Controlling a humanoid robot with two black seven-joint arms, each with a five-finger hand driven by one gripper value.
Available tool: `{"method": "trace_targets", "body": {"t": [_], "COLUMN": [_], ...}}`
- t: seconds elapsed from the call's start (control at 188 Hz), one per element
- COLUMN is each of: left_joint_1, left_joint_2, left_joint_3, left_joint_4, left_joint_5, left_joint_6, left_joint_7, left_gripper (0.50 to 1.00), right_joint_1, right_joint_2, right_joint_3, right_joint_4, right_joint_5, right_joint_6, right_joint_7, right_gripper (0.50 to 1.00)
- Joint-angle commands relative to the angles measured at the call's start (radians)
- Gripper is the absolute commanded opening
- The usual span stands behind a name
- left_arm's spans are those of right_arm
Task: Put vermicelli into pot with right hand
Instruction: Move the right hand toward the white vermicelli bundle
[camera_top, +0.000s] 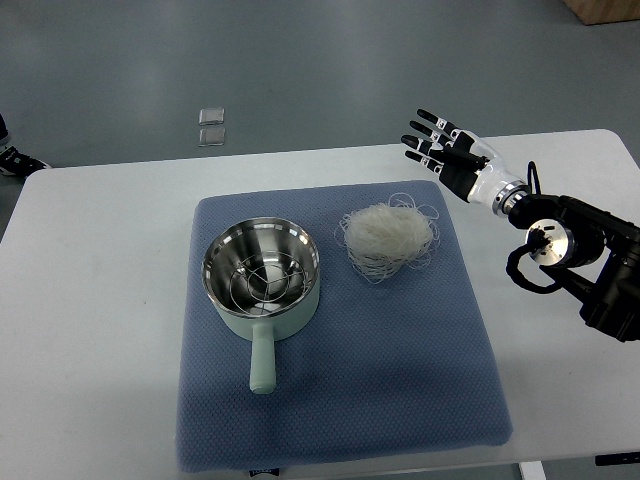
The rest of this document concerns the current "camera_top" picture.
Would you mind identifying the black bracket under table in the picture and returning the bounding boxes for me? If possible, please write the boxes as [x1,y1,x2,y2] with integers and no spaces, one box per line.
[594,451,640,467]

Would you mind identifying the wire steaming rack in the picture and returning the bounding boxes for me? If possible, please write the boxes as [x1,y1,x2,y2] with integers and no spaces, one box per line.
[228,252,308,317]

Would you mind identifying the mint green steel pot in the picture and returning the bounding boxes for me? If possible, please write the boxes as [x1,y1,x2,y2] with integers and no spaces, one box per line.
[202,217,321,394]

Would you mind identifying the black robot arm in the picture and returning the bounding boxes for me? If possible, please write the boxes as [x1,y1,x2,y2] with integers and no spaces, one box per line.
[505,162,639,342]

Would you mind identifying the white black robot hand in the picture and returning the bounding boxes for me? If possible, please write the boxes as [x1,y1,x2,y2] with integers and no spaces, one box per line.
[401,109,531,216]

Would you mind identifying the white vermicelli bundle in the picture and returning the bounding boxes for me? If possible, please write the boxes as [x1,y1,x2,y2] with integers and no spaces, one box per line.
[333,192,440,284]

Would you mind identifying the cardboard box corner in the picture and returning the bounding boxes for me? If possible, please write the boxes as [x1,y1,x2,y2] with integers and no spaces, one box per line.
[564,0,639,26]

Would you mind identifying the upper metal floor plate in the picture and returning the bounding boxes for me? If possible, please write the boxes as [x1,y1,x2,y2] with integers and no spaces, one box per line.
[198,107,225,125]

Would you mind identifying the black white sneaker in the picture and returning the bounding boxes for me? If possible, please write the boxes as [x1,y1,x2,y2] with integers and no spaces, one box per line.
[0,117,51,178]

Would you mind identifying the white table leg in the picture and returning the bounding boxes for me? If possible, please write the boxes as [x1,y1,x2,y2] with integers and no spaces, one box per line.
[518,461,547,480]

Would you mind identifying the blue textured mat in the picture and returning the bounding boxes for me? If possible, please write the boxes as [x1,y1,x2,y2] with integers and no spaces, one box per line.
[176,180,512,472]

